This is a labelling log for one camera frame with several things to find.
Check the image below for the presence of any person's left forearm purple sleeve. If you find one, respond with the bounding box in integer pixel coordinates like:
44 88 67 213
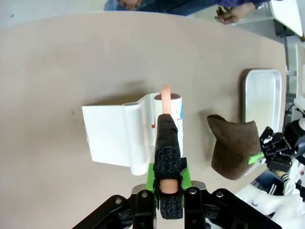
213 0 265 11

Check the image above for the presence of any white lint roller holder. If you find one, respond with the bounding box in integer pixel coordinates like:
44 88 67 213
81 93 158 176

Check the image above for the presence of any person's left hand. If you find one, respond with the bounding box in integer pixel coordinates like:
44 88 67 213
213 6 250 25

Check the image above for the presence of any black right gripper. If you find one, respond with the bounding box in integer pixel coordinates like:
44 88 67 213
247 121 305 172

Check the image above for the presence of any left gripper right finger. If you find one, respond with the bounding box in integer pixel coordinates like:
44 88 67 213
180 157 282 229

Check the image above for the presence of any metal tray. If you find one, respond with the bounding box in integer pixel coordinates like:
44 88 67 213
242 68 283 134

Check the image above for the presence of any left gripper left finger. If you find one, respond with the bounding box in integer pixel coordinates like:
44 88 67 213
73 163 157 229

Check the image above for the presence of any lint roller with foam-wrapped handle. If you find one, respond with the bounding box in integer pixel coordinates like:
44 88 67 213
152 84 186 219

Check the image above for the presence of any person in purple jacket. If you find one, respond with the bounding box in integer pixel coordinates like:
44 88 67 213
104 0 215 16

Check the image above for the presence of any brown cloth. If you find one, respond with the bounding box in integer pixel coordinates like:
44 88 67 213
206 114 263 181

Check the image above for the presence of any white side table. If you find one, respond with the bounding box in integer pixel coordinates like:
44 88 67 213
270 0 305 42

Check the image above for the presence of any person's right hand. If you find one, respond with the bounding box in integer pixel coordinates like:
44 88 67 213
120 0 142 10

